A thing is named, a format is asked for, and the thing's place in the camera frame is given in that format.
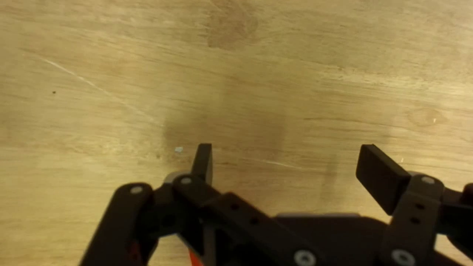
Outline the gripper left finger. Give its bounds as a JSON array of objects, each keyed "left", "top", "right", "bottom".
[{"left": 78, "top": 143, "right": 321, "bottom": 266}]

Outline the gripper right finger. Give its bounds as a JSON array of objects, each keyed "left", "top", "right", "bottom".
[{"left": 355, "top": 144, "right": 473, "bottom": 266}]

